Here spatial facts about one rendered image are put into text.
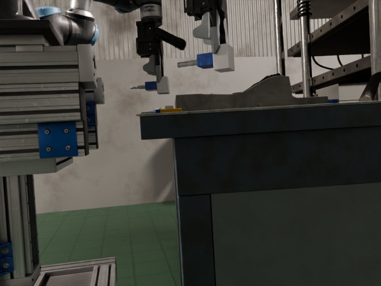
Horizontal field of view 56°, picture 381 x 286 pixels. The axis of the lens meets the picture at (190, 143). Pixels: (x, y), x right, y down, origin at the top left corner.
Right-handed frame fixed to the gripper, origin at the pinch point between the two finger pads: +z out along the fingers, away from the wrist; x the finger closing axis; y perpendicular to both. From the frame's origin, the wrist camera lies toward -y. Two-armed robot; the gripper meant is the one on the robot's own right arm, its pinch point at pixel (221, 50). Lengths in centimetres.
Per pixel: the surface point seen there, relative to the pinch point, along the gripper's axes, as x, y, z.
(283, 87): -41.4, -8.6, 5.5
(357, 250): 17.2, -25.6, 38.4
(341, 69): -108, -28, -7
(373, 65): -70, -38, -2
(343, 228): 18.1, -23.6, 34.8
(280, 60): -174, 8, -27
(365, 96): -12.1, -30.1, 12.4
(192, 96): -28.8, 18.7, 6.9
